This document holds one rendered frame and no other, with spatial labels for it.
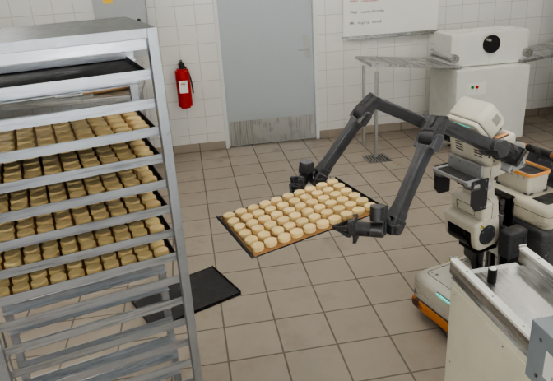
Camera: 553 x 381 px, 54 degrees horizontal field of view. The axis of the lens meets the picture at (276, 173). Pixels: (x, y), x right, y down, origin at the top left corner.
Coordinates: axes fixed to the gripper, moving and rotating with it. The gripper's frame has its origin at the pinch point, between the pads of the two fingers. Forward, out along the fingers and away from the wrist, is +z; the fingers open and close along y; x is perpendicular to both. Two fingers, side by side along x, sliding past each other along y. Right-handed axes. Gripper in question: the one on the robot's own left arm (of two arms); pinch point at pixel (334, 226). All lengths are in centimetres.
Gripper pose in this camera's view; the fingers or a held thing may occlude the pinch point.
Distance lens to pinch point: 218.5
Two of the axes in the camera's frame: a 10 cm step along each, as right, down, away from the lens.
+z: -9.3, -0.4, 3.5
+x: 3.4, -4.0, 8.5
